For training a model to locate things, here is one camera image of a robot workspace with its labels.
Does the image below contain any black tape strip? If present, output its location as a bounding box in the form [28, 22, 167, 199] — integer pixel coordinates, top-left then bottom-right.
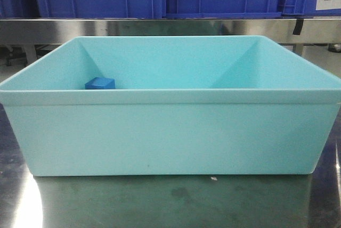
[293, 19, 304, 35]

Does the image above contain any blue cube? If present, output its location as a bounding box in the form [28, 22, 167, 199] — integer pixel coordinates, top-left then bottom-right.
[85, 77, 116, 89]

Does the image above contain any stainless steel shelf rail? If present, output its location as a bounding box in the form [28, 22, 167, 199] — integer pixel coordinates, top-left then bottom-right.
[1, 17, 340, 44]

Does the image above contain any light cyan plastic tub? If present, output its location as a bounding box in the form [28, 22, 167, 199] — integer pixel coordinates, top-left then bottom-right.
[1, 36, 340, 176]

